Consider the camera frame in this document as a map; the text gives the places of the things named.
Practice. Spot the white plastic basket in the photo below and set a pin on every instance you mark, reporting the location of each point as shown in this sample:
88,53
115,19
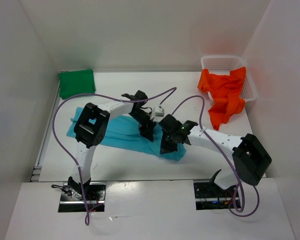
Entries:
230,65

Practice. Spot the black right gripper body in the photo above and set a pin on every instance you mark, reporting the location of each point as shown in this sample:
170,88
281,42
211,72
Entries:
168,144

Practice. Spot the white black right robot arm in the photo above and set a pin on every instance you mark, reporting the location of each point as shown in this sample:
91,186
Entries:
247,156

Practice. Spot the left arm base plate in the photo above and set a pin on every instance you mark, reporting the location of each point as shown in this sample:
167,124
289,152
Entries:
72,202

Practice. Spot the green t shirt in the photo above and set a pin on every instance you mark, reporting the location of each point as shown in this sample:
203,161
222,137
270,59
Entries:
76,82

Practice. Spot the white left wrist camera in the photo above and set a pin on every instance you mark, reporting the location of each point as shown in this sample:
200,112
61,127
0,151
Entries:
157,112

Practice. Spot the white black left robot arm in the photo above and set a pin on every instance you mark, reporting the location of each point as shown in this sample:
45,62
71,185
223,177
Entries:
90,130

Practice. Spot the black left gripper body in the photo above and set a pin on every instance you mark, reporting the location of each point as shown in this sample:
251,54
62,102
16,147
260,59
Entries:
143,119

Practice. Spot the light blue t shirt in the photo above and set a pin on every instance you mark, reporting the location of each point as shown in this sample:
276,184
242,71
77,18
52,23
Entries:
122,132

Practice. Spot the orange t shirt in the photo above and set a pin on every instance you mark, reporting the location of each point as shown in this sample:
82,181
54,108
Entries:
225,92

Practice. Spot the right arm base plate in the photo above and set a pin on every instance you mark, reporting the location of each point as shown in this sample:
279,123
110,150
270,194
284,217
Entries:
208,196

